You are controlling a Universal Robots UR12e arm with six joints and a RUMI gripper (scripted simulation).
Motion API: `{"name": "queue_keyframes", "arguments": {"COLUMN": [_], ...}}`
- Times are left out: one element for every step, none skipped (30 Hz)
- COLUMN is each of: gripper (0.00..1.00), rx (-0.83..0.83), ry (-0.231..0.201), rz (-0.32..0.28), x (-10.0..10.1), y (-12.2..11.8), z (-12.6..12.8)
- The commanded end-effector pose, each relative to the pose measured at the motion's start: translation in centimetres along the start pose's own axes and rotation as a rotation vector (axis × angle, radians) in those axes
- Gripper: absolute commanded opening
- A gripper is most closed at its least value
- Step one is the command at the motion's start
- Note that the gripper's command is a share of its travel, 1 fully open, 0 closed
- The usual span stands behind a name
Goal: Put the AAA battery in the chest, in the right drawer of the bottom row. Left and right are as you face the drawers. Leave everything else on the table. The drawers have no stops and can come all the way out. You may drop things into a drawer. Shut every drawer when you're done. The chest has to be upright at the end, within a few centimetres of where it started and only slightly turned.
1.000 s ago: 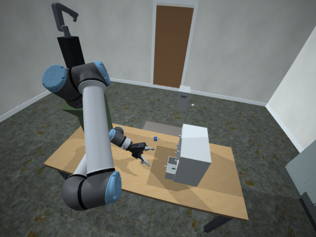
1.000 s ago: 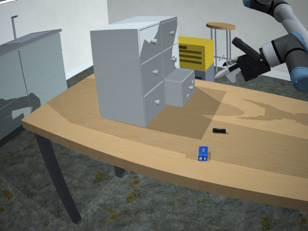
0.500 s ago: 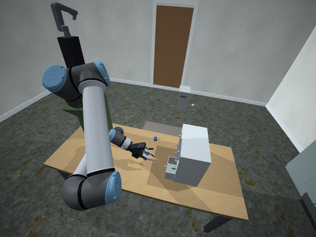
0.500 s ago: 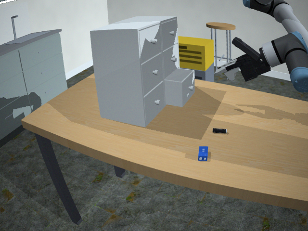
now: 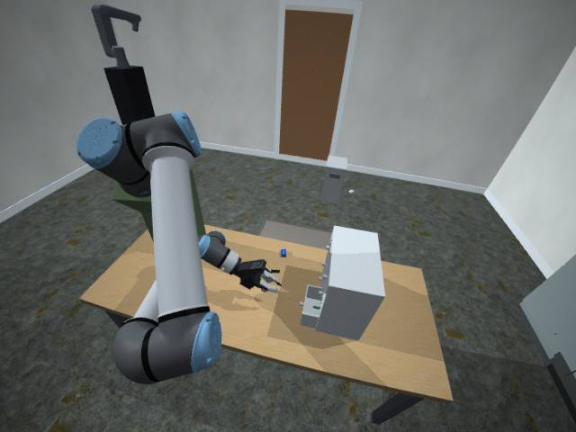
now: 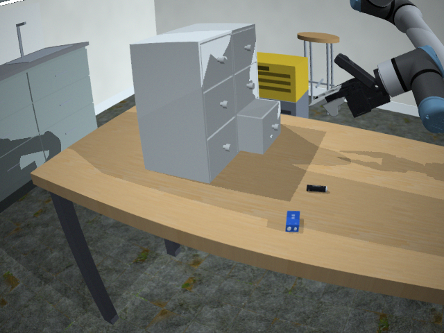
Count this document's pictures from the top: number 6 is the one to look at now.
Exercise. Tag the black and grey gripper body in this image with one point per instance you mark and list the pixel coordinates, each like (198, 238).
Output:
(361, 99)

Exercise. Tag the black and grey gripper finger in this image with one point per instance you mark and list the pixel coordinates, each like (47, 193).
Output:
(329, 91)
(331, 101)

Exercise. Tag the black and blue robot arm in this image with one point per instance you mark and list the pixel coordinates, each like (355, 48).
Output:
(420, 70)

